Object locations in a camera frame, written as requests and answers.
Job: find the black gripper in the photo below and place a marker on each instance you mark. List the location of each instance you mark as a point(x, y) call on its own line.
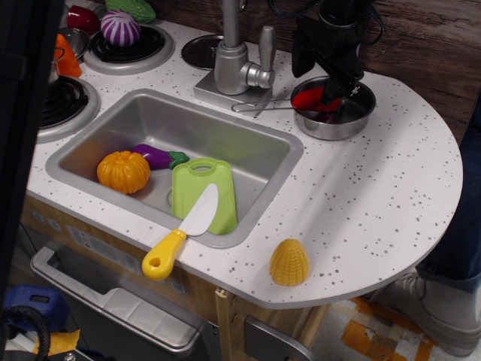
point(334, 49)

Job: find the red toy pepper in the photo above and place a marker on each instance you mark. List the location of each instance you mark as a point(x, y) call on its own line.
point(310, 100)

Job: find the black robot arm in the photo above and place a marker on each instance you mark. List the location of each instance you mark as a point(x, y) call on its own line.
point(346, 13)

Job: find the small steel pan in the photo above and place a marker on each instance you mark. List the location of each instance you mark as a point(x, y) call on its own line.
point(348, 120)

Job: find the large steel pot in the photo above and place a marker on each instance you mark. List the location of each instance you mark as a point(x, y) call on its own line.
point(77, 39)

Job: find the silver toy faucet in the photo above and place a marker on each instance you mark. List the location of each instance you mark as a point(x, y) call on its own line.
point(236, 83)

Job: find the back stove burner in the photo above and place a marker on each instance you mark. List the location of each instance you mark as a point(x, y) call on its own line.
point(154, 47)

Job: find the stove burner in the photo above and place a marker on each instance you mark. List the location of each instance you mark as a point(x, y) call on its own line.
point(69, 106)
point(154, 47)

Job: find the green toy cutting board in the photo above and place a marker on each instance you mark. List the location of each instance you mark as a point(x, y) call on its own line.
point(204, 188)

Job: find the purple toy eggplant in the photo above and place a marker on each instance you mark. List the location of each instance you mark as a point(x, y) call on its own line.
point(160, 159)

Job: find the green toy vegetable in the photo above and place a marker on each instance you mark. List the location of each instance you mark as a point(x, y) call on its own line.
point(140, 10)

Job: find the yellow toy corn half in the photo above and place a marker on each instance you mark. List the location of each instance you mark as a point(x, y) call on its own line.
point(289, 265)

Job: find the purple white toy onion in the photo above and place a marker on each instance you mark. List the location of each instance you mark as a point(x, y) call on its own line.
point(120, 28)

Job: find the orange toy pumpkin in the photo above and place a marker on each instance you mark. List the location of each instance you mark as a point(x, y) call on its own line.
point(124, 171)

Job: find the grey sink basin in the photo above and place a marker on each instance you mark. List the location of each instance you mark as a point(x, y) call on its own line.
point(259, 159)

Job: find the blue jeans leg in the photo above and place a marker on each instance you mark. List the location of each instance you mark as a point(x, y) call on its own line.
point(455, 261)

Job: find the red toy cup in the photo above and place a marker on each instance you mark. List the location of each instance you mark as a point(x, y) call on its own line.
point(83, 19)

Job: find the white yellow toy knife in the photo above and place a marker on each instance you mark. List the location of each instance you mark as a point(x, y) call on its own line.
point(159, 262)

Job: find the front stove burner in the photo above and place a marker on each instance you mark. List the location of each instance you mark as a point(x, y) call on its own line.
point(69, 106)

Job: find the orange toy carrot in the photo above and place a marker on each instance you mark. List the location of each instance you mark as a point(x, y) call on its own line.
point(66, 61)

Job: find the white sneaker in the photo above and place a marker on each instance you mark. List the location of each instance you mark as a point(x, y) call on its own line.
point(449, 316)

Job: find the grey oven door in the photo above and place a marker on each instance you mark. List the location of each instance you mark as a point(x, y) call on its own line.
point(121, 318)

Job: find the blue clamp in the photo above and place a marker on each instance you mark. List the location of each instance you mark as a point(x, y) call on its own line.
point(48, 302)

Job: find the grey cabinet handle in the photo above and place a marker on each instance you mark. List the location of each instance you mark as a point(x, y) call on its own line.
point(264, 342)

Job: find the black foreground frame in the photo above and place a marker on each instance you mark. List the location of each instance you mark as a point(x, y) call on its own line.
point(28, 36)

